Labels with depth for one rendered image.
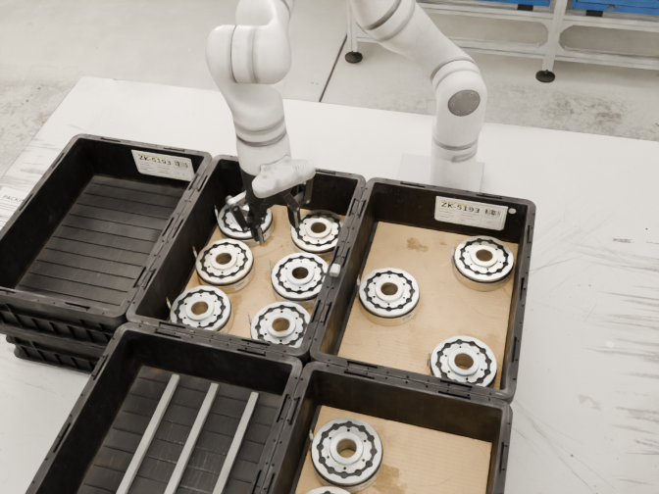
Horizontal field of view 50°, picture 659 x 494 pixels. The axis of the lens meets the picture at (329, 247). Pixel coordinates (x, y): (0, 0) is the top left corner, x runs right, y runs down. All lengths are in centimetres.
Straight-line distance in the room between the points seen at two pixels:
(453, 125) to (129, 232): 65
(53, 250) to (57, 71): 214
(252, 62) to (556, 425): 79
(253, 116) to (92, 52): 268
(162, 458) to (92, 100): 113
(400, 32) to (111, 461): 81
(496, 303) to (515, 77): 202
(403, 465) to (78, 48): 290
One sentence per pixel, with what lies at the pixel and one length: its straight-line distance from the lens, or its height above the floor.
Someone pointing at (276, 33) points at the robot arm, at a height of 135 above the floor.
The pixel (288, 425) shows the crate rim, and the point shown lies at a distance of 99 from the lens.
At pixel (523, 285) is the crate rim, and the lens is 114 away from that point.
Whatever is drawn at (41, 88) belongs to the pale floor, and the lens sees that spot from 343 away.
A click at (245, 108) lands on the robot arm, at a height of 126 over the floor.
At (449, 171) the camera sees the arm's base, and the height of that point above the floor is 84.
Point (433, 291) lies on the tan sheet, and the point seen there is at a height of 83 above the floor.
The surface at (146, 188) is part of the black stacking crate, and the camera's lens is 149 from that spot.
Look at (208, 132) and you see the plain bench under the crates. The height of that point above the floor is 70.
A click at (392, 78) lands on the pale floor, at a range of 312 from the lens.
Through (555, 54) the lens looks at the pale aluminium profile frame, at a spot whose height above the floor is 13.
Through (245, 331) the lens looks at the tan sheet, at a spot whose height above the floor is 83.
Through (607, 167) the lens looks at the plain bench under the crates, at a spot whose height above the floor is 70.
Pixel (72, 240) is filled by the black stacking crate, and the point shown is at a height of 83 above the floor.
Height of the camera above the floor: 181
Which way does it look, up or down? 49 degrees down
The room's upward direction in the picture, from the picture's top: 4 degrees counter-clockwise
